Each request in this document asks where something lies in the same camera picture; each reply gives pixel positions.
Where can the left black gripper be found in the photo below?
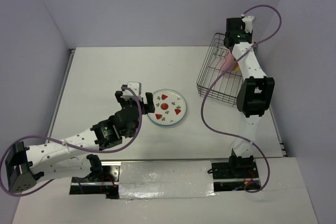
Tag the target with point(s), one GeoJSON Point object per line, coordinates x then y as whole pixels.
{"type": "Point", "coordinates": [149, 107]}

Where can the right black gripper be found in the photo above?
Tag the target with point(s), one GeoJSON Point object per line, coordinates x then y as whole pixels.
{"type": "Point", "coordinates": [250, 34]}

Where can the pink plate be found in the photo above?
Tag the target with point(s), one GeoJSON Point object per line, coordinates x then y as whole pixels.
{"type": "Point", "coordinates": [229, 62]}

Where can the white blue-rimmed fruit plate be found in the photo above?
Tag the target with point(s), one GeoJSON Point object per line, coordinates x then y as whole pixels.
{"type": "Point", "coordinates": [170, 108]}

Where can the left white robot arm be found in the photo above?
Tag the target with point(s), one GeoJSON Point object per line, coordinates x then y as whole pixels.
{"type": "Point", "coordinates": [75, 156]}

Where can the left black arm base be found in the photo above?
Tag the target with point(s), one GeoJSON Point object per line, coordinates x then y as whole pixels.
{"type": "Point", "coordinates": [103, 179]}

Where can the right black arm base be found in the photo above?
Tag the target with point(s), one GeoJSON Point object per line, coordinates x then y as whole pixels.
{"type": "Point", "coordinates": [236, 174]}

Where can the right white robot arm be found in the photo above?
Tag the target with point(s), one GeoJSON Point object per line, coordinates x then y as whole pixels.
{"type": "Point", "coordinates": [254, 96]}

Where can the yellow plate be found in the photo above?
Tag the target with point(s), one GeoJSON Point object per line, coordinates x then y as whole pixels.
{"type": "Point", "coordinates": [235, 68]}

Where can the silver tape-covered panel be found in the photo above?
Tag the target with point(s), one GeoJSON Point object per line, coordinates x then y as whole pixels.
{"type": "Point", "coordinates": [165, 180]}

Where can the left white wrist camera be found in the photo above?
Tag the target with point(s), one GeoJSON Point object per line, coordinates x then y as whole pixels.
{"type": "Point", "coordinates": [131, 88]}

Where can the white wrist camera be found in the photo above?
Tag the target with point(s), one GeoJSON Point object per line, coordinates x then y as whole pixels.
{"type": "Point", "coordinates": [131, 88]}
{"type": "Point", "coordinates": [248, 23]}

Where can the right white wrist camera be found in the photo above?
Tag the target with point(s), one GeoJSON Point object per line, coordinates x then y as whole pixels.
{"type": "Point", "coordinates": [248, 23]}

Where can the aluminium table rail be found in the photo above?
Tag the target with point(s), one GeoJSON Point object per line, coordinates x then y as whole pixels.
{"type": "Point", "coordinates": [62, 88]}

